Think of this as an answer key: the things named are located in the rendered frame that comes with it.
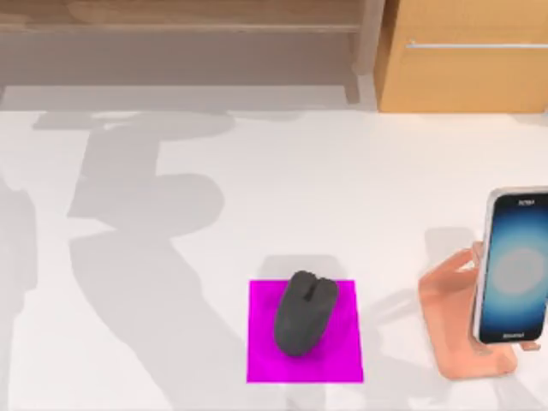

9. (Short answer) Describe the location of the long metal handle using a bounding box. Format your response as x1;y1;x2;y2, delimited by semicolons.
405;40;548;51

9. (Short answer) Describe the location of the open wooden shelf unit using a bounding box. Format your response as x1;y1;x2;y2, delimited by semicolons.
0;0;386;106

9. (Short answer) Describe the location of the smartphone with blue screen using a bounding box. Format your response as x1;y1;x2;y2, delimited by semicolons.
474;186;548;346

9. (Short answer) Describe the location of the salmon phone stand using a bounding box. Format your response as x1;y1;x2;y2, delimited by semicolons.
418;240;539;382

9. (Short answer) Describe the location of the magenta square mat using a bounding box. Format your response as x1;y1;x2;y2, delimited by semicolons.
246;279;365;384

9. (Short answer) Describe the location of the dark grey computer mouse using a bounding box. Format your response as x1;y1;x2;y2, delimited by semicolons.
273;270;339;359

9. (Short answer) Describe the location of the light wooden cupboard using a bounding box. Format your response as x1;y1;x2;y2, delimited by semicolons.
372;0;548;115

